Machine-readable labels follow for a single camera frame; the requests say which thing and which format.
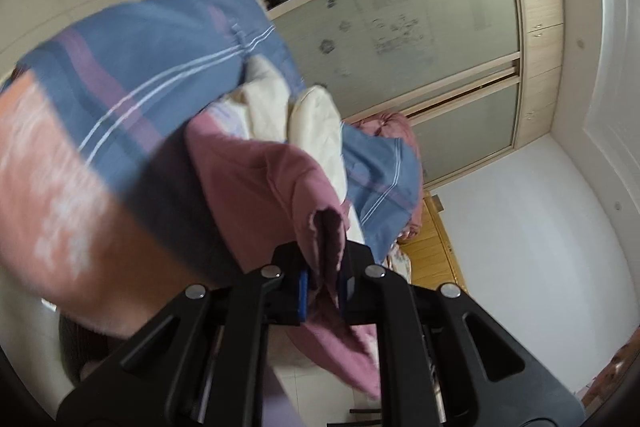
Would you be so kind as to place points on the light wooden wardrobe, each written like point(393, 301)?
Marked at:
point(540, 7)

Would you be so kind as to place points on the white and pink hooded jacket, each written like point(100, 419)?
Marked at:
point(250, 177)

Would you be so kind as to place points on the frosted plain sliding door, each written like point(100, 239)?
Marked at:
point(470, 127)

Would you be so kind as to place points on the floral bed sheet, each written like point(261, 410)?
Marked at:
point(397, 259)

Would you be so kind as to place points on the blue plaid duvet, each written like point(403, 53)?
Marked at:
point(150, 47)

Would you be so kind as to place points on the wooden headboard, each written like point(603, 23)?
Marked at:
point(430, 252)

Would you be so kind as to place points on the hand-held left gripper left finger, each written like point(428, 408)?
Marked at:
point(303, 297)

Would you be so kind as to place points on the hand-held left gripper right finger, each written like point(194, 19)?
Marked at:
point(345, 292)

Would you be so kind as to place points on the wall socket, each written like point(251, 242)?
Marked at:
point(436, 202)

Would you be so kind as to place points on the frosted floral sliding door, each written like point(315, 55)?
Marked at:
point(425, 7)

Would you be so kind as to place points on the pink quilt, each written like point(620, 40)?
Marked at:
point(385, 124)

